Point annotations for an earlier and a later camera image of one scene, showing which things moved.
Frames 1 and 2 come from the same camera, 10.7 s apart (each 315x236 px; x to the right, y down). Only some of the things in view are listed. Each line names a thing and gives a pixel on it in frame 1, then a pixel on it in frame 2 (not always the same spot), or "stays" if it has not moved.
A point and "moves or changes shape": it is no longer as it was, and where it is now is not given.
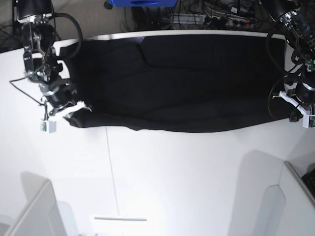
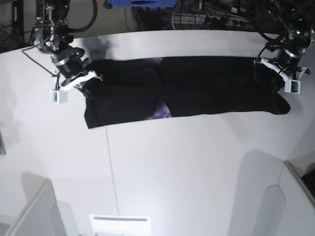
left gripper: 60,100 -> 70,66
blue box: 142,3 stays
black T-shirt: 182,83 moves or changes shape
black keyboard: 309,178 stays
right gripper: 300,96 -> 286,64
